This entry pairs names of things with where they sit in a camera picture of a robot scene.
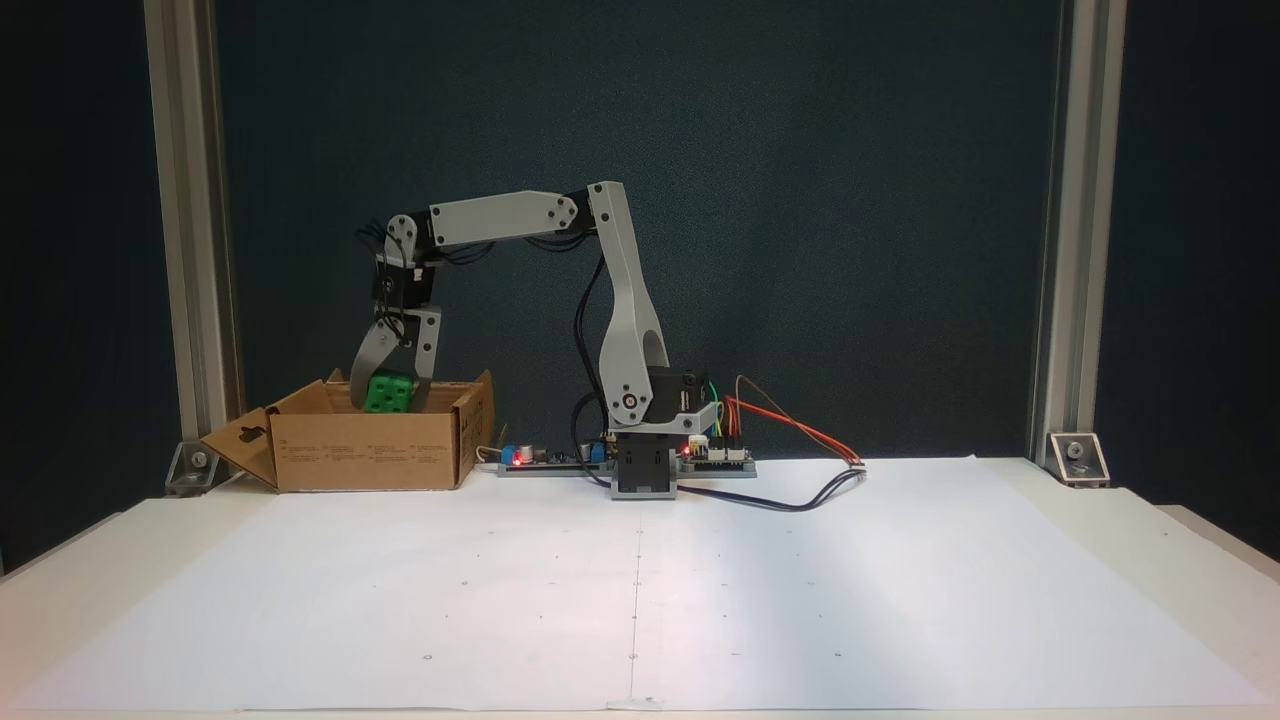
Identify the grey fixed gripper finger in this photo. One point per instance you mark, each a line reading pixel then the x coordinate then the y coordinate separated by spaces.
pixel 427 350

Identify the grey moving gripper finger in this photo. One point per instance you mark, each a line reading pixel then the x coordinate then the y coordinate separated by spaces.
pixel 368 360

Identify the green dice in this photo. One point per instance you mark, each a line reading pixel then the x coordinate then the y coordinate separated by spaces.
pixel 388 393

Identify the grey black Koch robot arm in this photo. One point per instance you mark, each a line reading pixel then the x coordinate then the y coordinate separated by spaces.
pixel 625 330

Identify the open cardboard box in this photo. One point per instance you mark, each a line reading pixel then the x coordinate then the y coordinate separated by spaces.
pixel 370 450

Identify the blue power converter board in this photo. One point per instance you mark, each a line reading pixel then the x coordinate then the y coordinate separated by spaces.
pixel 550 460

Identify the motor driver circuit board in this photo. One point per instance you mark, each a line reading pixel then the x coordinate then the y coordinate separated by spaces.
pixel 720 460

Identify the large white paper sheet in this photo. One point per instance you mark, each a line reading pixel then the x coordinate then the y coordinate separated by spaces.
pixel 640 600

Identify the aluminium frame post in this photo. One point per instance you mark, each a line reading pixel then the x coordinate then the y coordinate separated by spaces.
pixel 195 250
pixel 1078 250

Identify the metal corner bracket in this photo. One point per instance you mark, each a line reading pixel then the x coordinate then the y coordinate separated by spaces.
pixel 1078 460
pixel 195 470

